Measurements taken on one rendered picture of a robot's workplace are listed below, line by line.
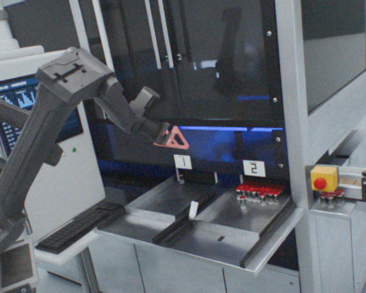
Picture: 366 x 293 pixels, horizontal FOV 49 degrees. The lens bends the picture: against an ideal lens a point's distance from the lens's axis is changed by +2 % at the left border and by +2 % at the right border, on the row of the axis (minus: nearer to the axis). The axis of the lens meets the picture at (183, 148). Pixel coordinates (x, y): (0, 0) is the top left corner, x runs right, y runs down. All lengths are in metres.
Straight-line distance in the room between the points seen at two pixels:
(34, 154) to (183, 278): 1.41
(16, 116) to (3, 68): 0.48
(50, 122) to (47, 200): 1.12
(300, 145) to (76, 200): 1.06
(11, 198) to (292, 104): 0.91
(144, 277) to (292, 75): 1.39
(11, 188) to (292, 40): 0.92
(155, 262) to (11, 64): 1.16
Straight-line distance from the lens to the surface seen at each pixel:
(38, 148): 0.76
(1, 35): 1.80
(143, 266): 2.21
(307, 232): 1.54
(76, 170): 1.91
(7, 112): 1.25
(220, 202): 1.56
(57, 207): 1.86
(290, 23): 1.33
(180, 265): 2.02
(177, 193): 1.73
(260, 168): 1.49
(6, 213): 0.86
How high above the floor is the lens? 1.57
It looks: 17 degrees down
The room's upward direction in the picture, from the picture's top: 10 degrees counter-clockwise
